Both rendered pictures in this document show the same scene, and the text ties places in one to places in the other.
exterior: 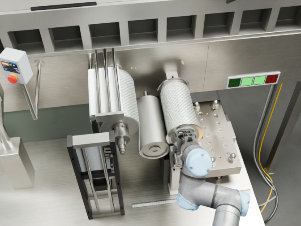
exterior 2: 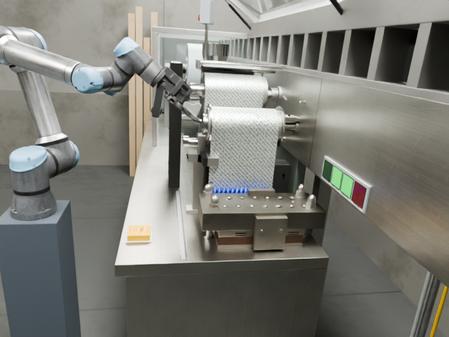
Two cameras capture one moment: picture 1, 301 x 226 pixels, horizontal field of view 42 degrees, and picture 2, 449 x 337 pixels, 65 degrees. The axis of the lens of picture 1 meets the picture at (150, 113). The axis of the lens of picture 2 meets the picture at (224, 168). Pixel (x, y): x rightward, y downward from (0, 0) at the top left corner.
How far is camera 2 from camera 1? 1.92 m
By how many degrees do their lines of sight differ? 74
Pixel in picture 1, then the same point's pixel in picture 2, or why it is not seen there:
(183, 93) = (260, 111)
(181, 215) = (160, 211)
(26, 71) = (204, 13)
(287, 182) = not seen: outside the picture
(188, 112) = (230, 109)
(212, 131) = (261, 202)
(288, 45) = (384, 121)
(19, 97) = not seen: hidden behind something
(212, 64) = (319, 120)
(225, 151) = (228, 205)
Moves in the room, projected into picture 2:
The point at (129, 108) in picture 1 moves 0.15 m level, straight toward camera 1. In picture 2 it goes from (215, 77) to (177, 75)
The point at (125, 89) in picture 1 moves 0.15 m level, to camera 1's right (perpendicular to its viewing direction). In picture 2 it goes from (239, 77) to (242, 80)
